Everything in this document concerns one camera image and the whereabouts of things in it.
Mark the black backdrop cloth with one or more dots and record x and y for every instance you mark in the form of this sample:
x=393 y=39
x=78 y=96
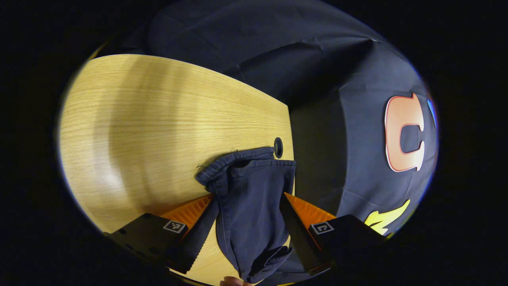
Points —
x=278 y=47

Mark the black jeans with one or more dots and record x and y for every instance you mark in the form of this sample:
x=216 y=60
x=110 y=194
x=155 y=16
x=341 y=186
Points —
x=250 y=198

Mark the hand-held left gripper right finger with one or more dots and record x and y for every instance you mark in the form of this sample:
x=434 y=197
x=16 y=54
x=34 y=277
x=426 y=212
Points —
x=297 y=238

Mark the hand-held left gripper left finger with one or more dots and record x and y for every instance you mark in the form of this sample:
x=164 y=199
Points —
x=198 y=234

